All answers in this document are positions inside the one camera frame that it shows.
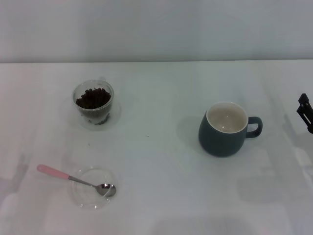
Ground roasted coffee beans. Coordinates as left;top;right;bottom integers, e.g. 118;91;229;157
75;87;111;110

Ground dark green ceramic mug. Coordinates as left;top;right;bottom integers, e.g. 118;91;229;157
198;101;264;158

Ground pink-handled metal spoon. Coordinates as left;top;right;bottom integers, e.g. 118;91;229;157
37;164;117;198

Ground clear double-wall glass cup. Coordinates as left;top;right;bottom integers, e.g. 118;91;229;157
71;77;115;123

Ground clear glass dish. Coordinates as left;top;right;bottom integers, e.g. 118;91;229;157
71;166;119;211

